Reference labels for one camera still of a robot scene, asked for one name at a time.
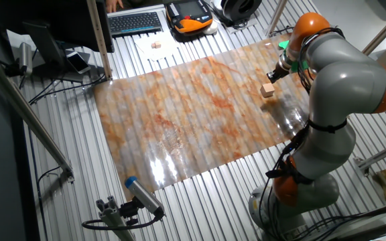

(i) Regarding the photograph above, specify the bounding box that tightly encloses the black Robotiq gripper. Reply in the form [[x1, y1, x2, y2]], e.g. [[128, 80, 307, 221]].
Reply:
[[267, 62, 290, 84]]

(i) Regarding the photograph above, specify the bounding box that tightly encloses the light wooden block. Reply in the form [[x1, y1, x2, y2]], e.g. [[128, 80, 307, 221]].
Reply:
[[259, 82, 276, 98]]

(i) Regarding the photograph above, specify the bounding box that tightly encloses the person's bare hand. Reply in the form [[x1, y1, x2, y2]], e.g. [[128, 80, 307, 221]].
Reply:
[[105, 0, 124, 13]]

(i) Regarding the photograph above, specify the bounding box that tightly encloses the black filament spool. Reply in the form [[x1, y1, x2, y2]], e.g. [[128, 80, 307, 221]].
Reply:
[[220, 0, 263, 23]]

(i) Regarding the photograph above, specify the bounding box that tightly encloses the orange marble pattern mat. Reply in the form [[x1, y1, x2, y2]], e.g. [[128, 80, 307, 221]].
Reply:
[[93, 33, 311, 202]]

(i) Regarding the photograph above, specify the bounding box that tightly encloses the orange black teach pendant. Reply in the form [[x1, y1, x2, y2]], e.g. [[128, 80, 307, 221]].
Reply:
[[164, 0, 214, 35]]

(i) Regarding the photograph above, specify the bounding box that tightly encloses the white paper sheet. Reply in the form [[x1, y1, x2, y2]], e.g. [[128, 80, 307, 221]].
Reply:
[[134, 33, 180, 62]]

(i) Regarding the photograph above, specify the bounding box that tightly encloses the black computer keyboard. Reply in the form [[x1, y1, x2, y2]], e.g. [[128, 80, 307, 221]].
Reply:
[[107, 11, 164, 37]]

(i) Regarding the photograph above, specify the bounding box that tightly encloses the dark metal bar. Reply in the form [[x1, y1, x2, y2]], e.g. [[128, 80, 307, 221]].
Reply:
[[326, 219, 386, 241]]

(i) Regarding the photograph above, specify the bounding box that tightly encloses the white smartphone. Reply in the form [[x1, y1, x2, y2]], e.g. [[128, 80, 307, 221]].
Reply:
[[66, 51, 92, 74]]

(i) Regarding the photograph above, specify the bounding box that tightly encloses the black computer monitor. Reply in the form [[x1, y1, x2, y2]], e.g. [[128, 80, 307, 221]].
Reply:
[[0, 0, 115, 54]]

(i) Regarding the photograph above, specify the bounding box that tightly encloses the black monitor stand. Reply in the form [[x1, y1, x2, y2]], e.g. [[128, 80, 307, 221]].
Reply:
[[21, 20, 86, 84]]

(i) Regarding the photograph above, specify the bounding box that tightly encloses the long slanted aluminium bar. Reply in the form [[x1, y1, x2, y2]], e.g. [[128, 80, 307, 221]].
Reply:
[[0, 46, 75, 183]]

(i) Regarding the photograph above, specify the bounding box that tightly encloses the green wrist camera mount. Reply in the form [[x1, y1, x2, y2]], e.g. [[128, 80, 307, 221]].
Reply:
[[277, 39, 310, 74]]

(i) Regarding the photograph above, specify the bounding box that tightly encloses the grey spool base plate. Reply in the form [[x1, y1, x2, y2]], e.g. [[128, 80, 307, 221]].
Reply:
[[224, 16, 259, 35]]

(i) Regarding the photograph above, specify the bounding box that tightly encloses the aluminium upright post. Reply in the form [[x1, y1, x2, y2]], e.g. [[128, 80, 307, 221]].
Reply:
[[265, 0, 288, 37]]

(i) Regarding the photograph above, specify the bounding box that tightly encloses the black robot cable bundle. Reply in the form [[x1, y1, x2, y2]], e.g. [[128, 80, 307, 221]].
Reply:
[[258, 26, 346, 240]]

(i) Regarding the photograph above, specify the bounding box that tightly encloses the aluminium frame bar with bracket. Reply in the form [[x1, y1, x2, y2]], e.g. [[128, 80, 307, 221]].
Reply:
[[353, 137, 386, 177]]

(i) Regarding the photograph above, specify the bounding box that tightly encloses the silver camera with blue cap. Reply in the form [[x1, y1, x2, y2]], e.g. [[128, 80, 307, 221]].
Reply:
[[124, 176, 166, 217]]

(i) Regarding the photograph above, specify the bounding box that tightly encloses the beige upright post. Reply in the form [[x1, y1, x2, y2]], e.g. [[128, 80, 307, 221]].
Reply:
[[86, 0, 113, 80]]

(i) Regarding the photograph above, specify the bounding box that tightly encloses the black camera ball mount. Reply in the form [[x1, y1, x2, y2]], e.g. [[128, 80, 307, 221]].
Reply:
[[119, 199, 143, 226]]

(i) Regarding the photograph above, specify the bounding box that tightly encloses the thin black table cable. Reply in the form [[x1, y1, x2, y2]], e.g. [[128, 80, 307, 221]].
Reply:
[[28, 73, 107, 104]]

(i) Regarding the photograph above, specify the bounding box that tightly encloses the thick black camera cable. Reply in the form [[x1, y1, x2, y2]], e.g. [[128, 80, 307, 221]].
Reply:
[[81, 214, 162, 231]]

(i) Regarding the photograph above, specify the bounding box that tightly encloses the short aluminium profile mount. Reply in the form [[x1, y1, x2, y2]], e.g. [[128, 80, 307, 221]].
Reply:
[[95, 195, 137, 241]]

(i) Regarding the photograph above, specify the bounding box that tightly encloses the plain silver cylindrical camera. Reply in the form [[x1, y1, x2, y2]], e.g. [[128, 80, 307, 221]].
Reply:
[[18, 42, 34, 76]]

